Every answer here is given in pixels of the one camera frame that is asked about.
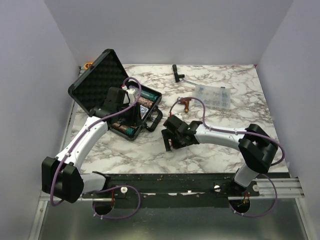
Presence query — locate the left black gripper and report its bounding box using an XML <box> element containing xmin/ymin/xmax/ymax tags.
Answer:
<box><xmin>117</xmin><ymin>102</ymin><xmax>144</xmax><ymax>127</ymax></box>

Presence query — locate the aluminium extrusion rail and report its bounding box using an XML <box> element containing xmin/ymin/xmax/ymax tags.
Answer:
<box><xmin>252</xmin><ymin>178</ymin><xmax>305</xmax><ymax>199</ymax></box>

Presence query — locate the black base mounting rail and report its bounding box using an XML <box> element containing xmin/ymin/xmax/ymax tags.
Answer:
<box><xmin>82</xmin><ymin>173</ymin><xmax>259</xmax><ymax>209</ymax></box>

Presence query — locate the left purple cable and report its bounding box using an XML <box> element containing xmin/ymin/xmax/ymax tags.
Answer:
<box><xmin>49</xmin><ymin>76</ymin><xmax>142</xmax><ymax>221</ymax></box>

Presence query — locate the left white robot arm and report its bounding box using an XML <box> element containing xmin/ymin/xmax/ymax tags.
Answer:
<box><xmin>41</xmin><ymin>84</ymin><xmax>142</xmax><ymax>207</ymax></box>

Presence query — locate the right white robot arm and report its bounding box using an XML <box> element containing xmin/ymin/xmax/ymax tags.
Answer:
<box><xmin>161</xmin><ymin>116</ymin><xmax>278</xmax><ymax>196</ymax></box>

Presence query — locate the brown copper tool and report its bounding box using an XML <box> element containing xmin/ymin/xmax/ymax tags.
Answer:
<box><xmin>178</xmin><ymin>97</ymin><xmax>192</xmax><ymax>113</ymax></box>

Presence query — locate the black T-handle wrench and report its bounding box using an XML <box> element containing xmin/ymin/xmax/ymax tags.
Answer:
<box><xmin>172</xmin><ymin>64</ymin><xmax>197</xmax><ymax>86</ymax></box>

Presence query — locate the clear plastic organizer box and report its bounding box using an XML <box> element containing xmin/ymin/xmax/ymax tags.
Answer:
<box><xmin>193</xmin><ymin>84</ymin><xmax>231</xmax><ymax>109</ymax></box>

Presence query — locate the black poker chip case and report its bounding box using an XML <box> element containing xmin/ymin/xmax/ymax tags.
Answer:
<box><xmin>68</xmin><ymin>49</ymin><xmax>163</xmax><ymax>140</ymax></box>

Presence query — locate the blue card deck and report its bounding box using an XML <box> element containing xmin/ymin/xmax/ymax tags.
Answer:
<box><xmin>140</xmin><ymin>105</ymin><xmax>149</xmax><ymax>120</ymax></box>

